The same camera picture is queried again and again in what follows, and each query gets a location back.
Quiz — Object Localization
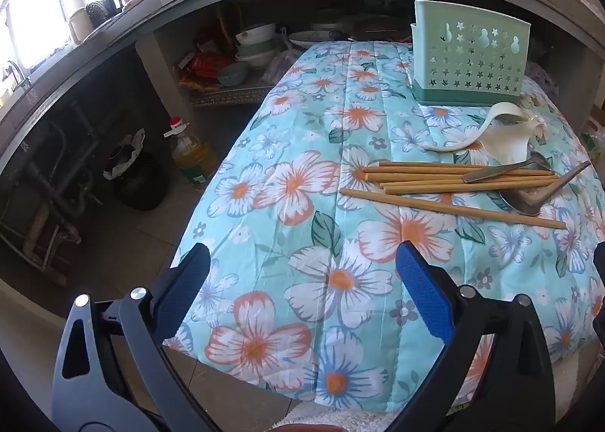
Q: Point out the red snack packets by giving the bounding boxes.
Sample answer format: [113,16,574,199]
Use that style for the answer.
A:
[177,51,223,90]

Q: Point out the pale green bowl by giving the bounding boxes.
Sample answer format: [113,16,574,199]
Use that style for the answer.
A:
[235,40,279,57]

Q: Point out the wooden chopsticks bundle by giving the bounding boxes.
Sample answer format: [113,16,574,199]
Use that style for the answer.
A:
[380,176,559,191]

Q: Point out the white plastic bag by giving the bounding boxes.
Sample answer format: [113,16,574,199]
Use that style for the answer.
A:
[103,128,146,180]

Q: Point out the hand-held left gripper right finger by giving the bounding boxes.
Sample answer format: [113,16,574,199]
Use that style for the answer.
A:
[388,240,554,432]

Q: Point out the white floral bowl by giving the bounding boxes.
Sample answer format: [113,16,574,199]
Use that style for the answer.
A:
[235,23,277,46]

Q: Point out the metal faucet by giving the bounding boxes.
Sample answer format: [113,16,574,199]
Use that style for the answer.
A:
[4,60,34,93]

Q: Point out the white mug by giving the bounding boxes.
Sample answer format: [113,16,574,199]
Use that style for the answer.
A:
[67,8,96,43]

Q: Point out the bamboo chopstick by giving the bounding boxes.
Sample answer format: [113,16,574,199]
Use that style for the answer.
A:
[384,181,559,195]
[366,175,468,182]
[361,168,555,176]
[377,160,537,170]
[339,189,567,229]

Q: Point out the floral quilted blanket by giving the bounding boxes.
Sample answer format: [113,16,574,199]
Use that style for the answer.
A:
[163,39,605,414]

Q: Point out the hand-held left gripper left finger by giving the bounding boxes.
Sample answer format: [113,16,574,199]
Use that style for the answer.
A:
[51,242,223,432]

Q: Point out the patterned metal shelf rack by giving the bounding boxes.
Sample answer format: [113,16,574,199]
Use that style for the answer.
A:
[189,82,275,107]

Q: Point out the clear plastic bag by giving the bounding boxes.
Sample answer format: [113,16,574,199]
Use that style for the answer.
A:
[259,48,303,85]

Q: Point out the green printed plastic bag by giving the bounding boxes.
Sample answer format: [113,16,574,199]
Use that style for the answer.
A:
[581,117,605,163]

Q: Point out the blue bowl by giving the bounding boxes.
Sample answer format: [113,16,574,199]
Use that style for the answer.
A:
[218,62,250,87]

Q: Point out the cooking oil bottle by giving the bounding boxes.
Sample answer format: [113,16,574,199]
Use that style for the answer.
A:
[164,116,219,187]

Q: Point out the metal spoon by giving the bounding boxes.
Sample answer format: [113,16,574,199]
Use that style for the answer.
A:
[500,160,593,216]
[462,151,554,183]

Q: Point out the green perforated utensil holder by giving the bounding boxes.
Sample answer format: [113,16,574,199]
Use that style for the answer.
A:
[410,0,532,107]

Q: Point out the under-sink drain pipes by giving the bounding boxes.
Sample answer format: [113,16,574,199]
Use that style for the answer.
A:
[0,122,102,286]

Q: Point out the white plate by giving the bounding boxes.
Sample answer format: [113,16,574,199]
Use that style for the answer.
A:
[288,29,332,49]

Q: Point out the bright window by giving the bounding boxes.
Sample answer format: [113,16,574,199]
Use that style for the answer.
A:
[0,0,157,97]

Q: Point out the black mug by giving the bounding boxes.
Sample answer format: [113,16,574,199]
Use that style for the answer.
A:
[87,0,125,27]

